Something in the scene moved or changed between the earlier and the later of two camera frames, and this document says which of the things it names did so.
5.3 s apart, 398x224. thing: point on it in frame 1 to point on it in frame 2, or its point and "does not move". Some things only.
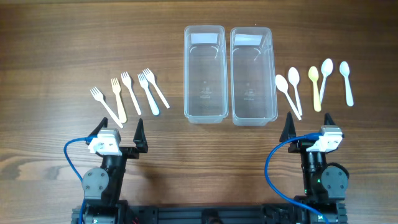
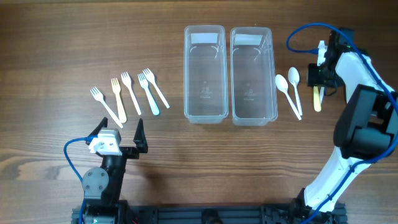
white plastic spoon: (294, 78) does not move
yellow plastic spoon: (313, 75) does not move
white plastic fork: (127, 81) does not move
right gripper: (288, 130) to (311, 79)
